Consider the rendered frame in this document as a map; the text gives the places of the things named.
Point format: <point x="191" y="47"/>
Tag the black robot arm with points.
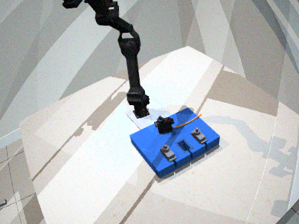
<point x="130" y="47"/>

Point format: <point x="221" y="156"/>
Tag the blue flat deck plate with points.
<point x="167" y="152"/>

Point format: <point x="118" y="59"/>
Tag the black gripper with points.
<point x="75" y="3"/>

